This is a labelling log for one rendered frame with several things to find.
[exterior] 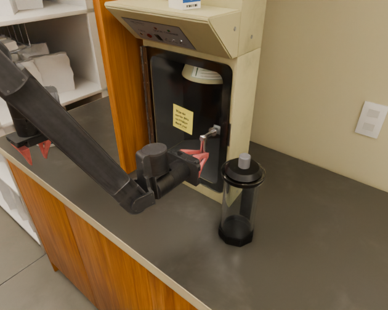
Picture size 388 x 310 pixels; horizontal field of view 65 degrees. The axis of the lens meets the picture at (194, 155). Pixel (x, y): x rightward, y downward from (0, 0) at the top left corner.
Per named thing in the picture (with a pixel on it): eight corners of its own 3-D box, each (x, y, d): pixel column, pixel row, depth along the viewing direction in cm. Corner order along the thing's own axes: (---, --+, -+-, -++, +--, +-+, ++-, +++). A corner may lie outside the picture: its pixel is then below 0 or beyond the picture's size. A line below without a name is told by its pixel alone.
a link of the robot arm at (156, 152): (117, 196, 72) (133, 214, 66) (107, 154, 67) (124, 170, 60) (160, 178, 78) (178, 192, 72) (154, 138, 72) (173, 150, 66)
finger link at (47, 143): (58, 158, 92) (50, 131, 86) (35, 169, 87) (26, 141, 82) (46, 151, 95) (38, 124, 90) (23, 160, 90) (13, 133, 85)
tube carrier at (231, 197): (241, 211, 92) (247, 154, 80) (263, 236, 84) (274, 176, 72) (210, 224, 88) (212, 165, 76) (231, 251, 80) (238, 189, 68)
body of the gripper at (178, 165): (171, 148, 80) (151, 160, 75) (202, 163, 74) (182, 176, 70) (172, 168, 83) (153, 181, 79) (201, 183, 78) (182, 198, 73)
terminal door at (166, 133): (154, 158, 109) (143, 44, 87) (223, 194, 93) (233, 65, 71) (152, 159, 109) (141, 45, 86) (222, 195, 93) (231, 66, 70)
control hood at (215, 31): (141, 36, 86) (138, -3, 81) (238, 57, 69) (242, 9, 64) (109, 44, 79) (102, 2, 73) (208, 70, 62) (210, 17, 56)
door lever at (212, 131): (215, 157, 87) (208, 154, 89) (217, 128, 82) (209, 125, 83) (204, 166, 84) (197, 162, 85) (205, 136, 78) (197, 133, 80)
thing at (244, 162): (246, 162, 81) (249, 141, 77) (268, 182, 74) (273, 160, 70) (217, 172, 77) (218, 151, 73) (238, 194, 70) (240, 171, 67)
